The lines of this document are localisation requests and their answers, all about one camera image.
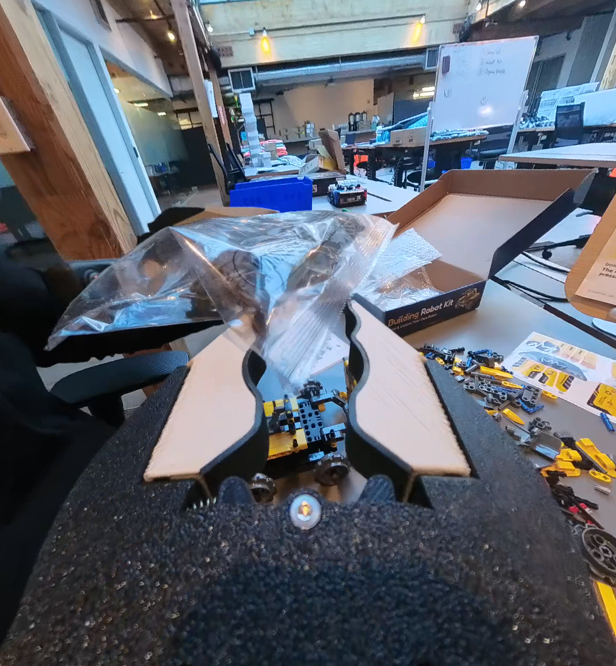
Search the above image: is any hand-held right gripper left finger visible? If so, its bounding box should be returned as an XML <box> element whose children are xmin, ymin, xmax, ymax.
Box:
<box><xmin>144</xmin><ymin>320</ymin><xmax>270</xmax><ymax>485</ymax></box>

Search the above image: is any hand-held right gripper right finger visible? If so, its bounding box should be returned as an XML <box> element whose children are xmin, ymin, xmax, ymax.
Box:
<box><xmin>344</xmin><ymin>300</ymin><xmax>472</xmax><ymax>496</ymax></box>

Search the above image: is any yellow black toy vehicle model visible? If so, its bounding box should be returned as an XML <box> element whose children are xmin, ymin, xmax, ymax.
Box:
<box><xmin>250</xmin><ymin>380</ymin><xmax>351</xmax><ymax>501</ymax></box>

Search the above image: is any pile of small building pieces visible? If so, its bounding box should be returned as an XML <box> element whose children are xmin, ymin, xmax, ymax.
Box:
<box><xmin>420</xmin><ymin>343</ymin><xmax>616</xmax><ymax>531</ymax></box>

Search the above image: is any clear plastic parts bag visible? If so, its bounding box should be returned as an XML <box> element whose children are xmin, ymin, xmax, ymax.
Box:
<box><xmin>45</xmin><ymin>211</ymin><xmax>398</xmax><ymax>387</ymax></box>

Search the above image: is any dark blue cardboard kit box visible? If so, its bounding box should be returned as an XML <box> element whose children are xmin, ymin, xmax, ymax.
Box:
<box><xmin>352</xmin><ymin>169</ymin><xmax>597</xmax><ymax>336</ymax></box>

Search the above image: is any person's left forearm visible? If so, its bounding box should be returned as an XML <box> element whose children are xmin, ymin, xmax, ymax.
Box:
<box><xmin>0</xmin><ymin>245</ymin><xmax>222</xmax><ymax>367</ymax></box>

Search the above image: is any grey desk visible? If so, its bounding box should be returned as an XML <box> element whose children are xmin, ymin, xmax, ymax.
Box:
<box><xmin>256</xmin><ymin>281</ymin><xmax>616</xmax><ymax>666</ymax></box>

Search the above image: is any bundle of clear plastic bags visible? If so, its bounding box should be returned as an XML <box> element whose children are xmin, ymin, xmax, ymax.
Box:
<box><xmin>360</xmin><ymin>242</ymin><xmax>444</xmax><ymax>309</ymax></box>

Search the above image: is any yellow grey sticker sheet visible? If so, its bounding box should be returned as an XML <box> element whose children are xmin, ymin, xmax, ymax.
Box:
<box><xmin>503</xmin><ymin>331</ymin><xmax>616</xmax><ymax>434</ymax></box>

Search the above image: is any person's body in dark clothes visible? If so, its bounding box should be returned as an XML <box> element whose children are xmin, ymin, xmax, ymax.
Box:
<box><xmin>0</xmin><ymin>312</ymin><xmax>132</xmax><ymax>666</ymax></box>

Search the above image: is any blue storage bin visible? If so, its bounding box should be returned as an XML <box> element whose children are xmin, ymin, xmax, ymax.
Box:
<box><xmin>230</xmin><ymin>177</ymin><xmax>314</xmax><ymax>213</ymax></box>

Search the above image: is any background toy car model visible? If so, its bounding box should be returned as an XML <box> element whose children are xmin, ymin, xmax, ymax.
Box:
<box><xmin>328</xmin><ymin>179</ymin><xmax>369</xmax><ymax>207</ymax></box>

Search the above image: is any dark grey toothed wheel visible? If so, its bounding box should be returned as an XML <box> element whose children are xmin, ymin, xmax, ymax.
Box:
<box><xmin>581</xmin><ymin>527</ymin><xmax>616</xmax><ymax>588</ymax></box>

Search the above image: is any cardboard sign with paper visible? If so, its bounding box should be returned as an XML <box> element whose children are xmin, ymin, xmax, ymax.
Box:
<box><xmin>565</xmin><ymin>161</ymin><xmax>616</xmax><ymax>324</ymax></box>

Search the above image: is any white board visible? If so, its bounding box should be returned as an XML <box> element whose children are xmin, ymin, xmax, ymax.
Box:
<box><xmin>432</xmin><ymin>35</ymin><xmax>540</xmax><ymax>132</ymax></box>

